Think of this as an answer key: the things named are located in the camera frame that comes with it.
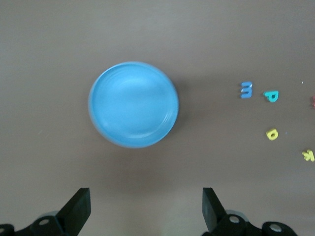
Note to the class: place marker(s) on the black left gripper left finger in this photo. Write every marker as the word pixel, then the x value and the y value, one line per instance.
pixel 76 211

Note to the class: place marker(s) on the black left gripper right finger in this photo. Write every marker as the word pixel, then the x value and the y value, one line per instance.
pixel 214 214

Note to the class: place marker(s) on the yellow foam letter d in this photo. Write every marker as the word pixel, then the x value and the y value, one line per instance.
pixel 268 134

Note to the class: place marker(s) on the blue foam letter m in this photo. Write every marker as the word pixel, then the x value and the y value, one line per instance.
pixel 246 90

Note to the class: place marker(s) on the teal foam letter p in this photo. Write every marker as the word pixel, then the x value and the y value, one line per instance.
pixel 272 97

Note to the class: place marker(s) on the yellow foam letter k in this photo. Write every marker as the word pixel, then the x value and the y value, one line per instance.
pixel 308 155

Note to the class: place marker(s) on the blue plate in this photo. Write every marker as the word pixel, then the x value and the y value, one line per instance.
pixel 133 104

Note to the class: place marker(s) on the red foam letter f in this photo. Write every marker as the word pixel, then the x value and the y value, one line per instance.
pixel 313 102

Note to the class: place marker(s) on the brown table cover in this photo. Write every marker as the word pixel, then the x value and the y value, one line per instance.
pixel 157 37

